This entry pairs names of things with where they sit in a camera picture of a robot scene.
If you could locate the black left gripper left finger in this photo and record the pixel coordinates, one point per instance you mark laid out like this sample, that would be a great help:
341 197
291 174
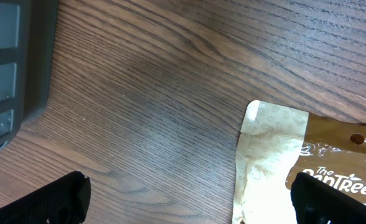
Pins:
63 201

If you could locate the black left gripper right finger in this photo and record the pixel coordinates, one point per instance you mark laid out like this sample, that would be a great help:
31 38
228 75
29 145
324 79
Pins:
318 203

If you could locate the brown snack packet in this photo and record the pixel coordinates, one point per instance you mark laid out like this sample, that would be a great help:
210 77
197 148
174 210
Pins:
276 143

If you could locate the grey plastic mesh basket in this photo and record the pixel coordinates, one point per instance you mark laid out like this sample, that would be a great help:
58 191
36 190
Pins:
27 33

